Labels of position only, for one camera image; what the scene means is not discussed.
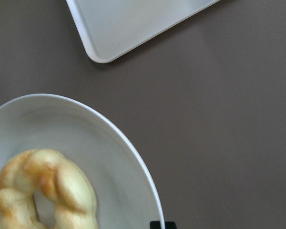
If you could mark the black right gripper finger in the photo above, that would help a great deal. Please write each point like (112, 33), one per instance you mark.
(167, 225)

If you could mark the white round plate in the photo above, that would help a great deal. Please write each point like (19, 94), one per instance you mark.
(126, 195)

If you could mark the twisted glazed donut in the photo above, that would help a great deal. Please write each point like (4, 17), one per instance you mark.
(57, 179)

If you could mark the cream rabbit serving tray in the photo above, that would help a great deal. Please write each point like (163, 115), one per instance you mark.
(109, 29)

